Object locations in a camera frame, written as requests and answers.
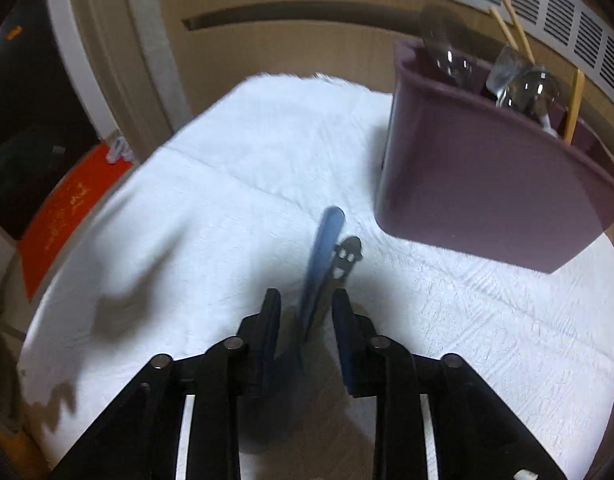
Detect blue plastic rice spoon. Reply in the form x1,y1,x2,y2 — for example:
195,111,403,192
265,205,347,451

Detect steel spoon black loop handle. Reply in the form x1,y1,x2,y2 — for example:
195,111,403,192
486,46,534,102

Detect wooden spoon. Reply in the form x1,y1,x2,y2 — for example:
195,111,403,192
562,68,586,145

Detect black handled brown spoon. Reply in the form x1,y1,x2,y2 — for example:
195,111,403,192
420,6,475,91

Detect wooden chopstick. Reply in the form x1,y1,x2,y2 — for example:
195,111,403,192
502,0,536,64
490,6,519,51

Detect black smiley handle spoon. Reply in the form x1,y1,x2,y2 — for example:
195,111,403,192
315,236,363,323

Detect long black handled spoon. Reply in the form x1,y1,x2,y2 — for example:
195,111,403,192
496,67,560,124

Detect white textured table cloth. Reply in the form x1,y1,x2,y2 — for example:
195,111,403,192
18,76,614,479

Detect red floor mat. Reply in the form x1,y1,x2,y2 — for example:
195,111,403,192
16,143,133,301

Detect purple plastic utensil holder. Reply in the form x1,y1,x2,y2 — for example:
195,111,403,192
374,39,614,273

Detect grey slippers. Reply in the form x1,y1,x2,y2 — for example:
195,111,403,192
106,134,136,164

